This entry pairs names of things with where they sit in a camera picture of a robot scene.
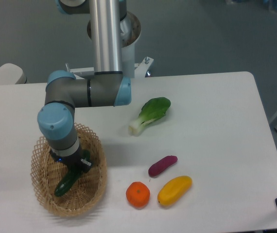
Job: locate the purple sweet potato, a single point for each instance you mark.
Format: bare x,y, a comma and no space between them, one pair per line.
161,165

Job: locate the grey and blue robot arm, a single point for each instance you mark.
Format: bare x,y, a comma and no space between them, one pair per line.
107,87

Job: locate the orange tangerine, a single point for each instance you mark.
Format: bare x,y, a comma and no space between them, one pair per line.
138,194

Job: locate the yellow mango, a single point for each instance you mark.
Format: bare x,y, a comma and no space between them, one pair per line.
173,190

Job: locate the green bok choy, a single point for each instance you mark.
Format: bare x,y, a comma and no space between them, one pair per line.
153,110

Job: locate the white chair armrest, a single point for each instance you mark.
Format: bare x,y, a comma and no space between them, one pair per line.
11,74

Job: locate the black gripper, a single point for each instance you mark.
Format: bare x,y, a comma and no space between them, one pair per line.
73,161

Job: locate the green cucumber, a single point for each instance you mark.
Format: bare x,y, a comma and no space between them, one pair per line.
69,179

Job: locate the woven wicker basket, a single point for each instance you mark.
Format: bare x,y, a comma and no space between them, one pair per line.
85,193

